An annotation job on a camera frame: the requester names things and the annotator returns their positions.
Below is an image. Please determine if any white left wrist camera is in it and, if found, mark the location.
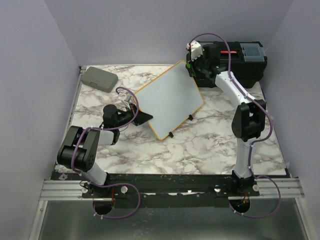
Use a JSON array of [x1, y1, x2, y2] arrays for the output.
[[118, 92, 133, 106]]

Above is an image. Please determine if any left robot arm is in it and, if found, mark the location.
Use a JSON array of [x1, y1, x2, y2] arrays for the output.
[[57, 103, 153, 198]]

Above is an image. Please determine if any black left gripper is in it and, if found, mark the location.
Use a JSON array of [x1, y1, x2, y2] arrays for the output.
[[115, 103, 154, 129]]

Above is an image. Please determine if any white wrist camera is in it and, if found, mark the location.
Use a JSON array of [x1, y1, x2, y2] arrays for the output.
[[186, 40, 203, 62], [118, 92, 133, 106]]

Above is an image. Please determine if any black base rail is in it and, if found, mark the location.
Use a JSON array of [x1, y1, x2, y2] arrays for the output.
[[51, 172, 266, 210]]

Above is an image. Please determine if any aluminium frame rail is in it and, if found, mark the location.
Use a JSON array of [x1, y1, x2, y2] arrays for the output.
[[27, 66, 86, 240]]

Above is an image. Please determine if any black plastic toolbox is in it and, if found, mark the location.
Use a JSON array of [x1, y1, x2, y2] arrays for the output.
[[193, 41, 268, 89]]

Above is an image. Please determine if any yellow framed whiteboard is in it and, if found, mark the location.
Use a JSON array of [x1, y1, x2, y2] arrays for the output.
[[135, 60, 204, 141]]

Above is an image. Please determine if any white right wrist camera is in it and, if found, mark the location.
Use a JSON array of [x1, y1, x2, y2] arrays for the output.
[[186, 40, 203, 62]]

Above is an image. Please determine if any green whiteboard eraser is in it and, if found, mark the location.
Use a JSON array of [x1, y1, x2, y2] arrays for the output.
[[185, 63, 192, 77]]

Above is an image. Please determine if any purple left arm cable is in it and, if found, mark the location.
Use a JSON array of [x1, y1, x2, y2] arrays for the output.
[[71, 86, 142, 220]]

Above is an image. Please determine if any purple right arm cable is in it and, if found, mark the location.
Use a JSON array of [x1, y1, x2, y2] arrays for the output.
[[187, 32, 282, 218]]

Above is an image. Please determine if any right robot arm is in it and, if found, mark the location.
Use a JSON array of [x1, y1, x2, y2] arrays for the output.
[[185, 40, 267, 196]]

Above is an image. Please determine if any grey plastic case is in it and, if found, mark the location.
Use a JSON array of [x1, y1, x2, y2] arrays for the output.
[[80, 66, 119, 93]]

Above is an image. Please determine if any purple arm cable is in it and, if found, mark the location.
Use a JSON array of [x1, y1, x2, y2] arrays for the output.
[[187, 32, 282, 218], [71, 86, 142, 220]]

